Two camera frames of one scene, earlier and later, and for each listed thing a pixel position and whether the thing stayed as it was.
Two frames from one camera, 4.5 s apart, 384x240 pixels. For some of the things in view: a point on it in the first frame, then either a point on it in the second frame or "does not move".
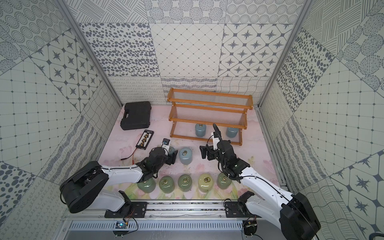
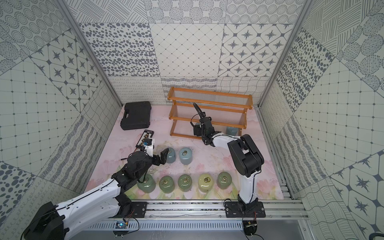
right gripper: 204,151 -> 196,129
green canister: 166,184 does not move
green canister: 185,183 does not move
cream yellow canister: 205,182 does not move
